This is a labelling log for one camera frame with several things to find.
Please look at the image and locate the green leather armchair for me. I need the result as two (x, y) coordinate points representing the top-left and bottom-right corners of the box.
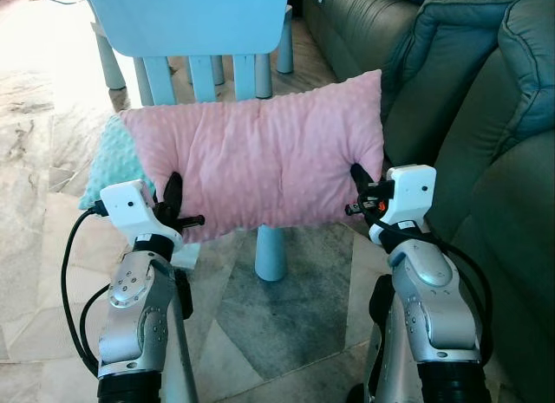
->
(302, 0), (434, 83)

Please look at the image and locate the green leather sofa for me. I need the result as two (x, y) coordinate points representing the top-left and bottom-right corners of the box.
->
(382, 0), (555, 403)

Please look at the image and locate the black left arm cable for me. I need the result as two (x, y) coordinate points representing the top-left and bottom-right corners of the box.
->
(80, 284), (114, 335)
(61, 208), (109, 375)

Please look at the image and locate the teal dotted pillow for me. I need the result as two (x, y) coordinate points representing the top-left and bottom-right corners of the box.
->
(78, 115), (157, 211)

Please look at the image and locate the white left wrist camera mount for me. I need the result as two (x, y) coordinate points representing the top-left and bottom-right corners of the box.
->
(98, 179), (202, 271)

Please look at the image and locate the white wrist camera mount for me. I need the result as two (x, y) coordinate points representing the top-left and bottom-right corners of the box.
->
(369, 165), (438, 245)
(98, 179), (202, 271)

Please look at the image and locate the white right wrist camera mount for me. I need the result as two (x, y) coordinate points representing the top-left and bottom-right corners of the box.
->
(369, 165), (438, 245)

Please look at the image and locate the pink dotted pillow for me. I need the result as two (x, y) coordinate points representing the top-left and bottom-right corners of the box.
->
(120, 69), (385, 244)

